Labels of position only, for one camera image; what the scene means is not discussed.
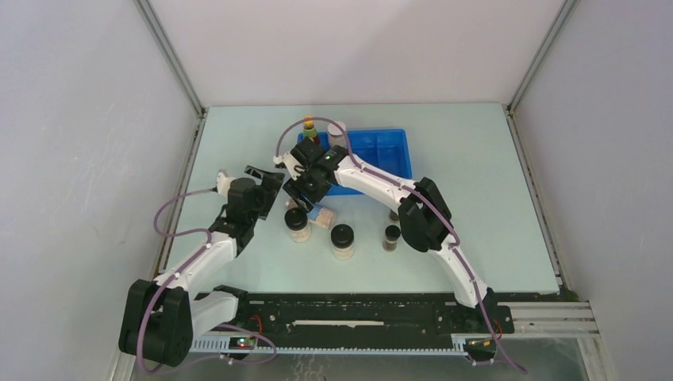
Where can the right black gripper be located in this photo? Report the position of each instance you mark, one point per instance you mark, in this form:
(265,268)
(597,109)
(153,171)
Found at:
(295,190)

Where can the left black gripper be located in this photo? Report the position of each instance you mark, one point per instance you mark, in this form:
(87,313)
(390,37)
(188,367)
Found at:
(273,178)

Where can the red sauce bottle green label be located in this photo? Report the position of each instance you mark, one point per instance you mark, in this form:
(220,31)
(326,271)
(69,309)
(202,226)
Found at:
(310,131)

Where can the silver lid jar front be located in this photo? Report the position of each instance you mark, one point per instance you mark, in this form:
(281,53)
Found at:
(320,216)

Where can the silver lid jar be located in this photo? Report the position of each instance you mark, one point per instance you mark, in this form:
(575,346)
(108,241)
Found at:
(320,216)
(337,134)

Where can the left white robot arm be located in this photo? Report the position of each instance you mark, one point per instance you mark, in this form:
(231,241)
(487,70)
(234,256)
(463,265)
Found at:
(163,316)

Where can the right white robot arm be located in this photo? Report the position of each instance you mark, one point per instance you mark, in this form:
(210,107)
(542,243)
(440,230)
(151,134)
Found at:
(423,216)

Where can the black lid jar left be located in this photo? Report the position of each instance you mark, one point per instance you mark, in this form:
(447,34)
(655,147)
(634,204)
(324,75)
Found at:
(297,224)

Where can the black lid jar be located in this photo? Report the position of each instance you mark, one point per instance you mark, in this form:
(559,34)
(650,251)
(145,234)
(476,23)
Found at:
(297,224)
(342,239)

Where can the blue plastic bin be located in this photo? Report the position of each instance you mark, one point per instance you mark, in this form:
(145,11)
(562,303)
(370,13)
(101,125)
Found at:
(385,148)

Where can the black lid jar front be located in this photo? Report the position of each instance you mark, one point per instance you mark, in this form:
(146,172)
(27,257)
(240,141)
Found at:
(342,239)

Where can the small dark bottle rear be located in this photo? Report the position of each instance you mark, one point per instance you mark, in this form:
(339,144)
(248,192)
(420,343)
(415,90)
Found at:
(393,217)

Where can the small dark bottle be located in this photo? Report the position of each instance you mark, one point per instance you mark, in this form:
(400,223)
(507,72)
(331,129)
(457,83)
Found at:
(392,234)
(393,217)

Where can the small dark bottle front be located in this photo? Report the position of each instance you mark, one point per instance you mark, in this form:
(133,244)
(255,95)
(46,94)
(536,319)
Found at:
(392,234)

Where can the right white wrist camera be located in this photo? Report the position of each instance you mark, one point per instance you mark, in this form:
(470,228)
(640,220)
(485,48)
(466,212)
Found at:
(290,163)

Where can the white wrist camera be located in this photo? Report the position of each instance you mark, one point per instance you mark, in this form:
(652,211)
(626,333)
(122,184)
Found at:
(223,182)
(290,163)

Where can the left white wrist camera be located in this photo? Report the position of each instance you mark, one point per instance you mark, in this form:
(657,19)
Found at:
(223,182)

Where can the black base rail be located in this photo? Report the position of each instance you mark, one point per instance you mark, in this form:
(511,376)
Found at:
(357,321)

